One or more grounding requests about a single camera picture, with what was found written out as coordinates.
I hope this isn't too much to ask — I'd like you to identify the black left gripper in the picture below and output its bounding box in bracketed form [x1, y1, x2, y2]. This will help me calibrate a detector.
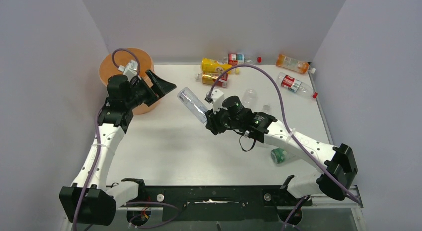
[125, 70, 176, 109]

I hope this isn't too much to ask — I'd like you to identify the green-label upright-lying bottle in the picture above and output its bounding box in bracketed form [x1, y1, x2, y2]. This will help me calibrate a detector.
[262, 104, 271, 114]

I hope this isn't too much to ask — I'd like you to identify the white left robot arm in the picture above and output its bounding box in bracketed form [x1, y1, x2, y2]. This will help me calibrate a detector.
[59, 70, 177, 229]

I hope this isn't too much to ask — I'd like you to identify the green-label clear bottle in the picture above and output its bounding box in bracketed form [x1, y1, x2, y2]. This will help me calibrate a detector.
[270, 148, 297, 165]

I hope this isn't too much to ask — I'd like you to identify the red-label bottle right side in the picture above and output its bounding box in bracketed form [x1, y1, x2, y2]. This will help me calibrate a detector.
[276, 72, 318, 99]

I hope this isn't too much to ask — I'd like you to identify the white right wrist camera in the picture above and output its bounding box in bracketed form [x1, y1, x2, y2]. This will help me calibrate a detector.
[205, 89, 225, 114]

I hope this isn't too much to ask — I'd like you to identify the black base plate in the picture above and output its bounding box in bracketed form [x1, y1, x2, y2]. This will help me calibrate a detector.
[126, 185, 312, 227]

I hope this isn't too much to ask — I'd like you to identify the orange drink bottle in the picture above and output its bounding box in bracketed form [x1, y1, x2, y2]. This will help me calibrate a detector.
[275, 54, 316, 74]

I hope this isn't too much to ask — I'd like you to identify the red-yellow label bottle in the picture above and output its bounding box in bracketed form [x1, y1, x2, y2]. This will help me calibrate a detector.
[194, 73, 228, 88]

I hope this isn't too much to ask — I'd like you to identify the yellow-label bottle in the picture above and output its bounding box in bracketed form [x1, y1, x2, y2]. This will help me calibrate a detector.
[201, 58, 232, 74]

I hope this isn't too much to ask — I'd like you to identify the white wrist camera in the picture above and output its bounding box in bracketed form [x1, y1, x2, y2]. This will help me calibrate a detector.
[118, 60, 139, 81]
[205, 89, 225, 114]

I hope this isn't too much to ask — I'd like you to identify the large clear unlabelled bottle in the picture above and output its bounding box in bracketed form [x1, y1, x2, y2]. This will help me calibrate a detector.
[241, 89, 258, 108]

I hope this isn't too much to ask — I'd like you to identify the blue tinted clear bottle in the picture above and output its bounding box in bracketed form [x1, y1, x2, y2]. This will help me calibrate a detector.
[177, 87, 208, 124]

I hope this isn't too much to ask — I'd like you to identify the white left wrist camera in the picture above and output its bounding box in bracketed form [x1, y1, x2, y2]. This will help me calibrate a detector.
[118, 60, 139, 81]

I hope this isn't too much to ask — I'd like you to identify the aluminium frame rail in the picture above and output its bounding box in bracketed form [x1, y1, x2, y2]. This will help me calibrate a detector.
[299, 194, 367, 231]

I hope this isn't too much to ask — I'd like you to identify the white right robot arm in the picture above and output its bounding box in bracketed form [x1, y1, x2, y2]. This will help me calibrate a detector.
[205, 93, 359, 205]

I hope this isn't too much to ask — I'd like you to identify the orange plastic bin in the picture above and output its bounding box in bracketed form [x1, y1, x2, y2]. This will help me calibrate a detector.
[99, 47, 160, 115]

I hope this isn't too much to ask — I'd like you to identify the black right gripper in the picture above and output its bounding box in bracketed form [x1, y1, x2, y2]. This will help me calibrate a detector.
[206, 101, 242, 134]

